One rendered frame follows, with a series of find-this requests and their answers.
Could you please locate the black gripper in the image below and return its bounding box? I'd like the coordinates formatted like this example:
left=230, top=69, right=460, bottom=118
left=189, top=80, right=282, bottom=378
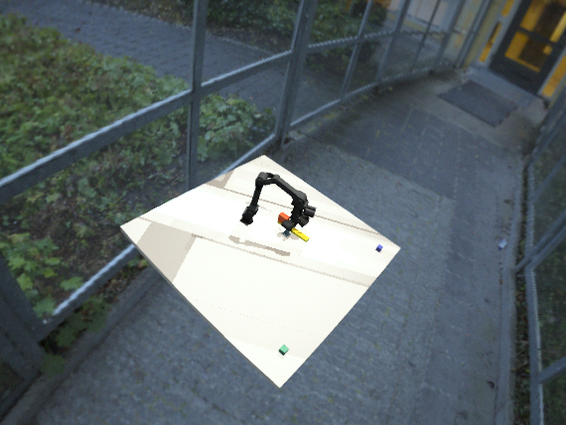
left=281, top=211, right=306, bottom=231

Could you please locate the yellow and orange bar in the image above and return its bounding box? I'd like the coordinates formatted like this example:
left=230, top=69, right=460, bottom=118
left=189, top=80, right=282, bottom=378
left=277, top=212, right=310, bottom=242

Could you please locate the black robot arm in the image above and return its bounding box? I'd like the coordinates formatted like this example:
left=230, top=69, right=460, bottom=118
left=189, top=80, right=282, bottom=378
left=240, top=172, right=316, bottom=227

